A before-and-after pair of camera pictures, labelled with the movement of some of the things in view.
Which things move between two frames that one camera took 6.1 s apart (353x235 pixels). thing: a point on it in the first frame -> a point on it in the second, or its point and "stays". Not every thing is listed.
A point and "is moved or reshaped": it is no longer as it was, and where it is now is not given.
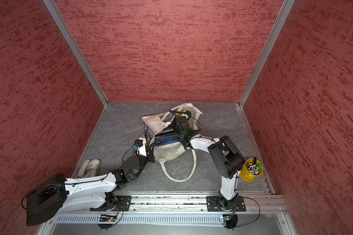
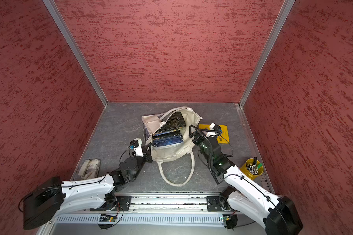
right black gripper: (174, 122) -> (200, 134)
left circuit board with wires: (106, 221) stays
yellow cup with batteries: (252, 168) stays
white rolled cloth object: (89, 168) stays
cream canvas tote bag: (155, 124) is moved or reshaped
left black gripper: (150, 156) stays
